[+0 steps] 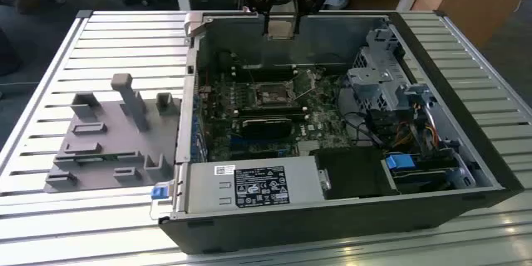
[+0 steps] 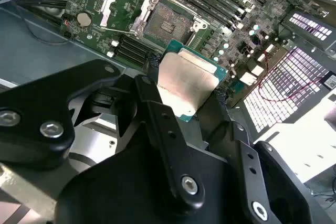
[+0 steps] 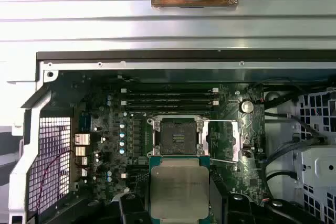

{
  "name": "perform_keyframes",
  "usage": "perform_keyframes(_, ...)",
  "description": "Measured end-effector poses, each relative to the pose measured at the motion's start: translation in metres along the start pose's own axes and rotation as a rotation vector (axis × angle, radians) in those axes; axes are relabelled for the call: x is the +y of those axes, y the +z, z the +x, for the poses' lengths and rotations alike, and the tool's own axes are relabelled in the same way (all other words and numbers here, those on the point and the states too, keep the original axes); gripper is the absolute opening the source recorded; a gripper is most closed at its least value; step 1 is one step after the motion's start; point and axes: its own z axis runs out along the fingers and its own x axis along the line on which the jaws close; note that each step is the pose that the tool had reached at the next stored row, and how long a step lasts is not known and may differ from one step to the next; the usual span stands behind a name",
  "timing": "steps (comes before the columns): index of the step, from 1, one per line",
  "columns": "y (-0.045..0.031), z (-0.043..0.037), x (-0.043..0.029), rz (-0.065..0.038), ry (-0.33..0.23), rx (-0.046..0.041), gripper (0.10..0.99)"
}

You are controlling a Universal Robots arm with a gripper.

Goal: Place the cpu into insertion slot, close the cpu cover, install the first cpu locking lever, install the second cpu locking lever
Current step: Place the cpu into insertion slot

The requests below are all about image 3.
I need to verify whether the silver perforated drive cage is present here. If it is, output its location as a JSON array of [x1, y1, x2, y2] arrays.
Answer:
[[265, 87, 336, 224]]

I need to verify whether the metal socket cover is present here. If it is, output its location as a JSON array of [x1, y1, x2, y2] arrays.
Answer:
[[199, 119, 242, 164]]

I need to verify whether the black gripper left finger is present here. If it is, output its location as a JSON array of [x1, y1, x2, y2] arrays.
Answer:
[[115, 192, 151, 224]]

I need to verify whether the green motherboard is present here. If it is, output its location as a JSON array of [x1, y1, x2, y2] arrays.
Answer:
[[52, 82, 266, 209]]

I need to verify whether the round coin battery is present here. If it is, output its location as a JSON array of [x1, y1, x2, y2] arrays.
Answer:
[[239, 99, 255, 113]]

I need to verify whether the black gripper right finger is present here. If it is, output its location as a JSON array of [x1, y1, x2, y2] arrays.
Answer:
[[209, 191, 279, 224]]

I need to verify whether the red black fan wire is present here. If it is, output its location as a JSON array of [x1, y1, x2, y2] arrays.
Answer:
[[35, 150, 76, 210]]

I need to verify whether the black silver PC case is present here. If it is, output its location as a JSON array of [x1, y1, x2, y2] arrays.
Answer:
[[7, 50, 336, 224]]

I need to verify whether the blue grey cable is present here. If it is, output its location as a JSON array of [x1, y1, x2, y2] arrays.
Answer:
[[264, 140, 316, 169]]

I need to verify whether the black cable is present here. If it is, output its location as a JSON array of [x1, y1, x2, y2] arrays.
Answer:
[[264, 111, 329, 143], [251, 77, 336, 96], [264, 170, 299, 185]]

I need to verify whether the CPU socket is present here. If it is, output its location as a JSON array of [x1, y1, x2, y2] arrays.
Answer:
[[151, 115, 210, 157]]

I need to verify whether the silver green CPU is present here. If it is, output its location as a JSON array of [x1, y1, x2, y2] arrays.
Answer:
[[149, 155, 211, 221]]

